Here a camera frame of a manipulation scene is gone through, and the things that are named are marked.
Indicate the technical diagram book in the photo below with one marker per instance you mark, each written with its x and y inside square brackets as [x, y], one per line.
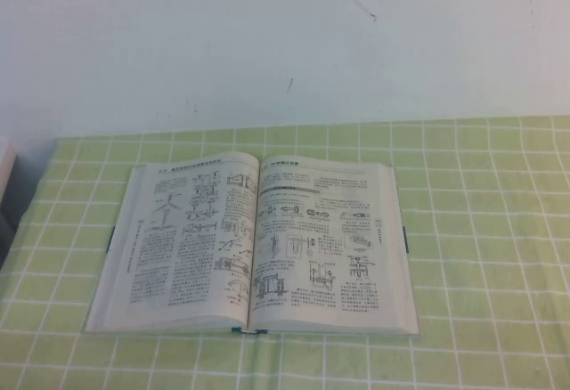
[200, 238]

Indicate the green white checked tablecloth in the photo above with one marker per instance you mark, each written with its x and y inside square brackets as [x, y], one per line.
[490, 274]

